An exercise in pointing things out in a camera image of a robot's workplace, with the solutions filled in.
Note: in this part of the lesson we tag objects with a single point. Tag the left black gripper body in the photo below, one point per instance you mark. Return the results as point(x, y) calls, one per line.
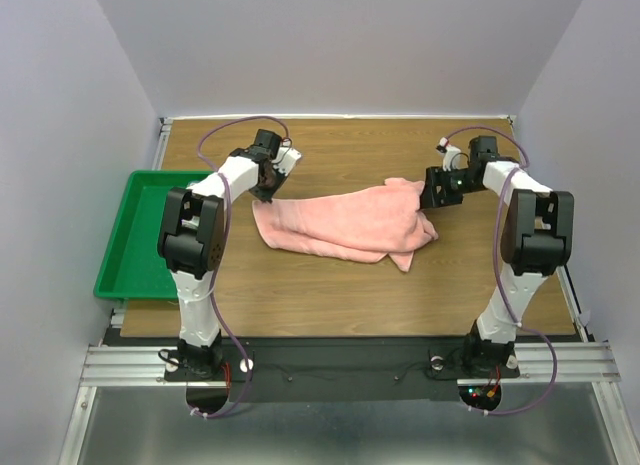
point(267, 188)

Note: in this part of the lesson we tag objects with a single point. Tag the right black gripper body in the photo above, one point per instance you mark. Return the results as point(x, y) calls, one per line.
point(452, 184)

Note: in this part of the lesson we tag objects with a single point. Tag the pink towel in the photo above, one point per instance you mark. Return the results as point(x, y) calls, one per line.
point(364, 226)

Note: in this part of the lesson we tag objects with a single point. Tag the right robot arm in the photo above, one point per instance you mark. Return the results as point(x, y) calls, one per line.
point(532, 239)

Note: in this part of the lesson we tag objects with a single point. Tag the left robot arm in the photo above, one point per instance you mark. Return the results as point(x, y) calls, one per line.
point(194, 230)

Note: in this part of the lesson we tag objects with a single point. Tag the green plastic tray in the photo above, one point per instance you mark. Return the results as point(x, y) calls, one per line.
point(131, 268)

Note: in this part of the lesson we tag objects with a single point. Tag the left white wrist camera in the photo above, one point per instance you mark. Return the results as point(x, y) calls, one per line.
point(286, 160)

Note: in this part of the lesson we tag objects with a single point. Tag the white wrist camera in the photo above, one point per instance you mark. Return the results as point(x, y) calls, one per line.
point(286, 160)
point(451, 154)

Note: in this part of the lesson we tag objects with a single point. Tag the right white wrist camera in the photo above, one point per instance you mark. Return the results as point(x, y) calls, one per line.
point(451, 154)

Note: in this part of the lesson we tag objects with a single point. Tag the aluminium frame rail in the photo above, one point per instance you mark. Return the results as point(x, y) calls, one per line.
point(552, 413)

